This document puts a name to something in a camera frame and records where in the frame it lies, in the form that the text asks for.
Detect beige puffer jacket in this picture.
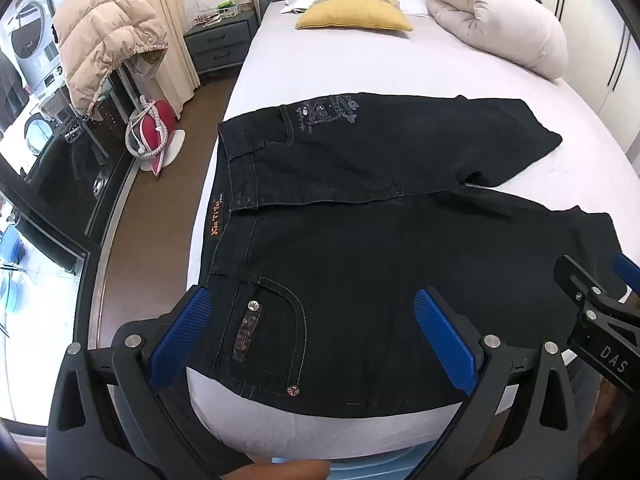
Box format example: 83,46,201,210
52,0,169,117

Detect rolled beige duvet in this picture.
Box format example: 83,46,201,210
426,0,568,81

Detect person's left hand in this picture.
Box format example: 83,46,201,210
219,462,332,480

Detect white wire basket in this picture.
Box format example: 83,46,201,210
187,0,251,27

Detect cream wardrobe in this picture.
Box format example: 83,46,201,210
534,0,640,157

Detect yellow pillow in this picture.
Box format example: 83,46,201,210
295,0,414,32

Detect glass sliding door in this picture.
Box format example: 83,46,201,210
0,0,143,426

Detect person's grey clothing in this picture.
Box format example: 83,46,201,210
570,355,603,443

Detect grey washing machine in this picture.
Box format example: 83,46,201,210
7,2,65,98

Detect red and white appliance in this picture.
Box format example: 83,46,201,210
125,95,187,179

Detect bed with white sheet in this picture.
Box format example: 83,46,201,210
187,0,640,466

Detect grey nightstand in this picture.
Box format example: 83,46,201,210
182,12,259,77

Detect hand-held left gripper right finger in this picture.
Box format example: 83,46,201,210
414,287,593,480

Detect black denim pants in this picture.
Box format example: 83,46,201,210
197,91,626,418

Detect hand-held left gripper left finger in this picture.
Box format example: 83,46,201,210
45,284,251,480

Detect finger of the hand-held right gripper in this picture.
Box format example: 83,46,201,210
553,255,626,322
614,252,640,311

